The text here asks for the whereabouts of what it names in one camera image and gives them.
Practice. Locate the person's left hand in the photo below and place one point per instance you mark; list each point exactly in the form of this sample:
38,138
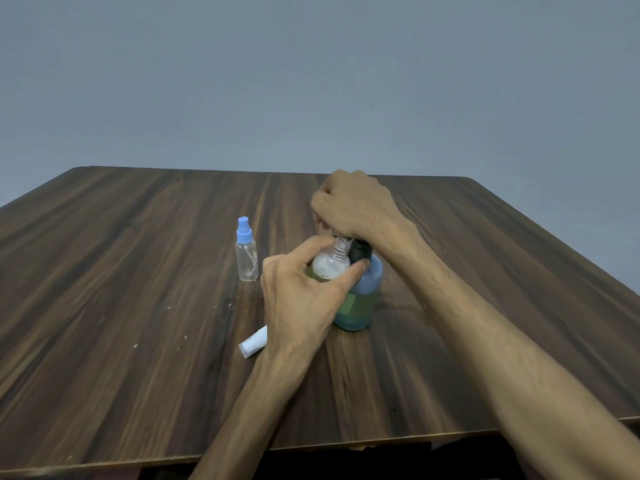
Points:
295,307

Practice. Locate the person's right hand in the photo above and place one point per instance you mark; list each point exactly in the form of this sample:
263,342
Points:
362,204

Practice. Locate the white spray cap with tube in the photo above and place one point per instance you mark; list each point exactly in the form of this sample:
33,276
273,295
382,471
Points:
254,343

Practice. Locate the clear small bottle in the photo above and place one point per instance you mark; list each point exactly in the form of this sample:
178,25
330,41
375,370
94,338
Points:
331,264

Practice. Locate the blue-capped small spray bottle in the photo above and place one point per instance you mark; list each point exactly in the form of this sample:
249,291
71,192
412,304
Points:
247,259

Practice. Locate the blue green pump bottle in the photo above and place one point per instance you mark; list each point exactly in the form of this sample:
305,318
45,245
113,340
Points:
362,299

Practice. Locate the person's right forearm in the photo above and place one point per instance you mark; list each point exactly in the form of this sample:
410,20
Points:
510,349

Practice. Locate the person's left forearm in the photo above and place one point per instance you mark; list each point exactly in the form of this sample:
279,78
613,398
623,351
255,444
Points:
240,419

